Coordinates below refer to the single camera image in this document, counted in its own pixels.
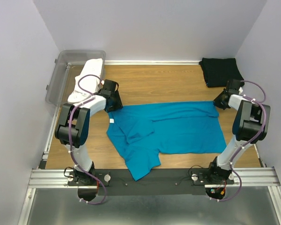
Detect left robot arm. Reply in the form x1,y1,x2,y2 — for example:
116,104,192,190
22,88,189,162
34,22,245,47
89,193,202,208
55,80,123,185

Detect white table edge rail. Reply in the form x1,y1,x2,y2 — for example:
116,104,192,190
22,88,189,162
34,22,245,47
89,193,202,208
105,60,200,65

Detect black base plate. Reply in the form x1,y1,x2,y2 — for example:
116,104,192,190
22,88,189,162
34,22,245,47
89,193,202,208
64,168,234,197

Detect white t shirt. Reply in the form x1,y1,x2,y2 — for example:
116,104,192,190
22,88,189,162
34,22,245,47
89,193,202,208
67,58,103,104

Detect blue t shirt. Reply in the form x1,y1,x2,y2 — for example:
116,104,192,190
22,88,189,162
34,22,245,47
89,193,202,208
107,101,226,181

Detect clear plastic bin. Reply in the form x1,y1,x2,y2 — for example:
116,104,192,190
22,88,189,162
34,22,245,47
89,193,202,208
45,50,106,106

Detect aluminium frame rail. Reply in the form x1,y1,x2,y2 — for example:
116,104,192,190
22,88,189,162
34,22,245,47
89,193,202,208
28,167,281,188

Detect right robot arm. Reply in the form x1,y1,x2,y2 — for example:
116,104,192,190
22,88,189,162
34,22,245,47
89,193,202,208
206,88,271,184

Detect folded black t shirt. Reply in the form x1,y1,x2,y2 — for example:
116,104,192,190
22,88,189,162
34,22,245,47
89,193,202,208
199,58,243,88

